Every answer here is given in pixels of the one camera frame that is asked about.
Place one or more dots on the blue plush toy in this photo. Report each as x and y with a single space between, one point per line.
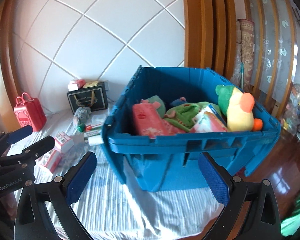
178 102

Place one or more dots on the green orange medicine box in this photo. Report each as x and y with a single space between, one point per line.
91 133

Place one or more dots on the green garment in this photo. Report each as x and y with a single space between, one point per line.
297 215

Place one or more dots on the flat gold box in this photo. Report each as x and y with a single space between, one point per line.
91 84

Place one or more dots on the dark green gift box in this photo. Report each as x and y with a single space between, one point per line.
87 101

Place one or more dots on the white paper roll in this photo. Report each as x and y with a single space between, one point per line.
95 140

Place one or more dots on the pink floral tissue pack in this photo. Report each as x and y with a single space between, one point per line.
147 122

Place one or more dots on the grey mouse plush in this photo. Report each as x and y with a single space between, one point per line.
82 115

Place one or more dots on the white padded wooden headboard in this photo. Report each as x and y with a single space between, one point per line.
102 30

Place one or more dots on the pile of plastic bags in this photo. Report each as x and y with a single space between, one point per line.
295 110

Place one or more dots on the green frog plush toy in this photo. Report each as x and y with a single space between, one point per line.
240 112

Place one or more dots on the pink mint sanitary pad pack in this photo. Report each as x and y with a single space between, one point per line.
207 123

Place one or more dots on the blue plastic storage container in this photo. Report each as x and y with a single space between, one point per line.
165 160

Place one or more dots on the small red white tissue pack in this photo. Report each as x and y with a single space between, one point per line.
76 85

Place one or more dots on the teal stick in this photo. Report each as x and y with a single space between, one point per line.
242 77

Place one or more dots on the red toy suitcase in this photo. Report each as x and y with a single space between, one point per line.
30 115

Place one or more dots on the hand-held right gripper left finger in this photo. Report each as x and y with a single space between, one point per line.
81 180

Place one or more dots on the red white medicine box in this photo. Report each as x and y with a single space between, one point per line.
95 127

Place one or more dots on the red white barcode tissue pack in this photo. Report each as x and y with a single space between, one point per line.
51 160
65 141

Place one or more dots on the rolled patterned carpet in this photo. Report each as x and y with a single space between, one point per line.
246 50

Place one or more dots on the green frog cloth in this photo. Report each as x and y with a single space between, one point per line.
185 113

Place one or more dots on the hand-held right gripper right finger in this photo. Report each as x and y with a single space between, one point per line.
212 180

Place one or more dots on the green bottle cap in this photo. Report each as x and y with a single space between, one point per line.
81 128

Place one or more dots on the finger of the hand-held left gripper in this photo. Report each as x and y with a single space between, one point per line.
20 133
43 146

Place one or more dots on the wooden frosted glass screen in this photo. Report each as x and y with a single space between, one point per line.
275 42

